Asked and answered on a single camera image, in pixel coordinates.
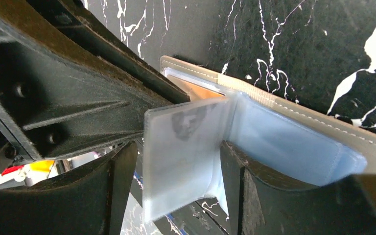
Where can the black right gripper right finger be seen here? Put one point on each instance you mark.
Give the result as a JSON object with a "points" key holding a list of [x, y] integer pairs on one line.
{"points": [[263, 201]]}

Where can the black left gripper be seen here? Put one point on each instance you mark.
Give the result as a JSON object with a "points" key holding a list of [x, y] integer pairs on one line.
{"points": [[58, 100]]}

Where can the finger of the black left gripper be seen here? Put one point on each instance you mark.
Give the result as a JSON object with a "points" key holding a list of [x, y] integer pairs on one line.
{"points": [[81, 26]]}

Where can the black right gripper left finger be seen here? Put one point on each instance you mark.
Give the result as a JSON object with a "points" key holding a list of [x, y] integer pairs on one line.
{"points": [[88, 200]]}

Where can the grey card holder wallet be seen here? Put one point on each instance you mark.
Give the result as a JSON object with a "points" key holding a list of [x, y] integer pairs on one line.
{"points": [[296, 141]]}

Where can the white portrait card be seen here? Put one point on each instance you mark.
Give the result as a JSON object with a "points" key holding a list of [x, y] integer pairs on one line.
{"points": [[181, 155]]}

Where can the gold VIP card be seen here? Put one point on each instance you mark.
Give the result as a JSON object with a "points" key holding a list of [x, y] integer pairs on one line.
{"points": [[195, 92]]}

